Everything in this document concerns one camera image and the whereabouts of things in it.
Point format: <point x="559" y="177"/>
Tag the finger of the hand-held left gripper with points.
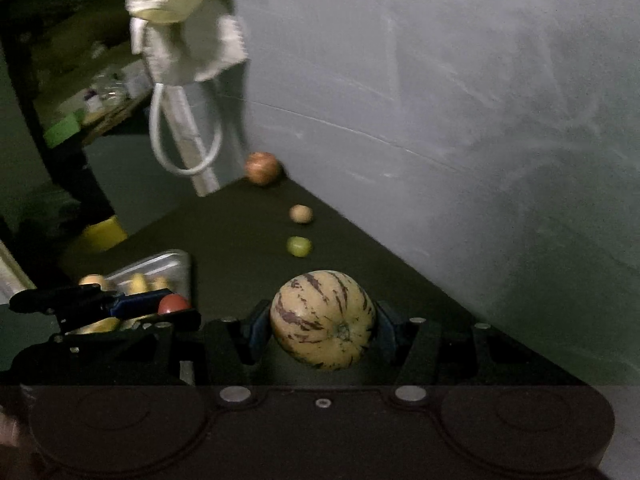
<point x="75" y="302"/>
<point x="172" y="321"/>

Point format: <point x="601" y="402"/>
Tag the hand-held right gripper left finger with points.
<point x="257" y="332"/>

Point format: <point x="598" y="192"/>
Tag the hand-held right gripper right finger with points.
<point x="390" y="335"/>

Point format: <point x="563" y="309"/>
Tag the small red round fruit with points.
<point x="172" y="304"/>

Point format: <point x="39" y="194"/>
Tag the metal tray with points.
<point x="170" y="270"/>

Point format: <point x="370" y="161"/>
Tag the yellow bin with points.
<point x="102" y="232"/>

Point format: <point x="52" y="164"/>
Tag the green grape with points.
<point x="298" y="246"/>

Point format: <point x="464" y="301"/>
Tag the dark bag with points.
<point x="45" y="210"/>

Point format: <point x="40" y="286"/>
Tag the small tan longan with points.
<point x="301" y="214"/>

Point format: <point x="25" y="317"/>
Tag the grey cabinet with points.
<point x="135" y="180"/>

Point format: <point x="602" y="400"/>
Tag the red-yellow apple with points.
<point x="262" y="168"/>

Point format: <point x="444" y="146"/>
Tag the green box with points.
<point x="62" y="128"/>

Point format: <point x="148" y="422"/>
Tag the wooden shelf board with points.
<point x="115" y="117"/>

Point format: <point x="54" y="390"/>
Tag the white bottle with blue cap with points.
<point x="92" y="101"/>

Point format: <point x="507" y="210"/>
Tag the clear glassware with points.
<point x="112" y="88"/>

